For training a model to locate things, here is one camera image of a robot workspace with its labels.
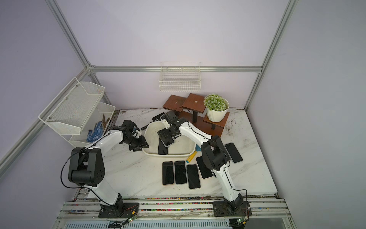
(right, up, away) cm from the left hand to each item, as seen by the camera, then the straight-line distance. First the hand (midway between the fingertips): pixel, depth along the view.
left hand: (146, 148), depth 91 cm
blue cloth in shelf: (-33, +9, -2) cm, 34 cm away
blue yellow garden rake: (+34, -1, +3) cm, 34 cm away
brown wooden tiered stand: (+30, +25, +2) cm, 40 cm away
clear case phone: (+15, -14, -4) cm, 21 cm away
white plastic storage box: (+23, +1, +8) cm, 25 cm away
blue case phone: (+38, -13, -5) cm, 40 cm away
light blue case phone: (+30, -16, -7) cm, 35 cm away
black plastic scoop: (+2, +21, +24) cm, 32 cm away
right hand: (+14, +8, +5) cm, 17 cm away
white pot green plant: (+45, +26, -9) cm, 52 cm away
